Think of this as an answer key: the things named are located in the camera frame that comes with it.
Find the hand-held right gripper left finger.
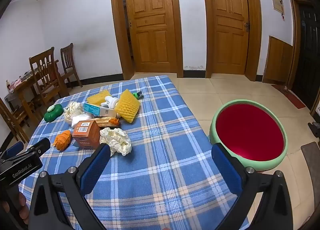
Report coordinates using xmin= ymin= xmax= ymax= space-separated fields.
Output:
xmin=27 ymin=143 xmax=111 ymax=230

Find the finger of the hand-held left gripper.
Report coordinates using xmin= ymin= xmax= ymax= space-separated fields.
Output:
xmin=26 ymin=138 xmax=51 ymax=157
xmin=1 ymin=141 xmax=25 ymax=161

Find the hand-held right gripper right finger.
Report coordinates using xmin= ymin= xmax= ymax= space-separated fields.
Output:
xmin=211 ymin=142 xmax=293 ymax=230

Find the orange cardboard box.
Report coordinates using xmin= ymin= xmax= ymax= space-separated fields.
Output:
xmin=72 ymin=119 xmax=101 ymax=150

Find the green bin with red inside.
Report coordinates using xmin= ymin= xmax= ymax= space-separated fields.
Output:
xmin=209 ymin=99 xmax=288 ymax=172

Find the orange snack packet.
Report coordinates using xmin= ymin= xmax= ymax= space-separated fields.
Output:
xmin=94 ymin=117 xmax=120 ymax=128

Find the teal and white box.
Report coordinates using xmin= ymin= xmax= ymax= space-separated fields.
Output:
xmin=82 ymin=102 xmax=118 ymax=118

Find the large yellow foam net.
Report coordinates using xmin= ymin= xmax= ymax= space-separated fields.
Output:
xmin=115 ymin=89 xmax=141 ymax=123

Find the person's left hand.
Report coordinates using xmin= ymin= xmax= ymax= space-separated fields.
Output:
xmin=15 ymin=192 xmax=29 ymax=225

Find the wooden chair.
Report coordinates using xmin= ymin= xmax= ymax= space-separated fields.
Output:
xmin=0 ymin=96 xmax=30 ymax=149
xmin=29 ymin=47 xmax=70 ymax=106
xmin=60 ymin=43 xmax=83 ymax=88

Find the crumpled cream paper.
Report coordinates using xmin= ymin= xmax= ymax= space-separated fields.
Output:
xmin=99 ymin=127 xmax=132 ymax=157

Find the green plastic case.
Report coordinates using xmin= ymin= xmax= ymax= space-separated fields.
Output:
xmin=44 ymin=103 xmax=63 ymax=122

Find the white plastic bag bundle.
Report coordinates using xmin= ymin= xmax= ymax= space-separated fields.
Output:
xmin=63 ymin=101 xmax=85 ymax=123

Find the wooden dining table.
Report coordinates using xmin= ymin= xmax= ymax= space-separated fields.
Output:
xmin=4 ymin=60 xmax=60 ymax=125

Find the blue plaid tablecloth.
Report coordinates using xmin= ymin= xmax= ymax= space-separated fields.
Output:
xmin=19 ymin=75 xmax=250 ymax=230

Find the small yellow foam net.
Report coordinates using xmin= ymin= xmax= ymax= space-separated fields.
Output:
xmin=87 ymin=90 xmax=113 ymax=105

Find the grey floor mat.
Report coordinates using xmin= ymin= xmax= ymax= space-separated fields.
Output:
xmin=300 ymin=141 xmax=320 ymax=195

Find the pair of dark shoes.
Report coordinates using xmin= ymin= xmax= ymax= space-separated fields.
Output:
xmin=307 ymin=121 xmax=320 ymax=138

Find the red doormat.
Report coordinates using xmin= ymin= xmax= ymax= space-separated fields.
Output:
xmin=271 ymin=83 xmax=307 ymax=109

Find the wooden door with metal lock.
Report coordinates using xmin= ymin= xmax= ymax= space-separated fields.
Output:
xmin=200 ymin=0 xmax=262 ymax=81

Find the dark entrance door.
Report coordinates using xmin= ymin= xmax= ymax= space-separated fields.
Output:
xmin=286 ymin=0 xmax=320 ymax=110

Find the wooden wall panel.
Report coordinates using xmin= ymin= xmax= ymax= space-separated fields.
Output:
xmin=262 ymin=35 xmax=293 ymax=85

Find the wooden door without handle plate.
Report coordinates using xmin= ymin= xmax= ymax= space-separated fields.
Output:
xmin=109 ymin=0 xmax=184 ymax=80

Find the wall electrical box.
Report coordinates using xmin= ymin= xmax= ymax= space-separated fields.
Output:
xmin=270 ymin=0 xmax=284 ymax=13

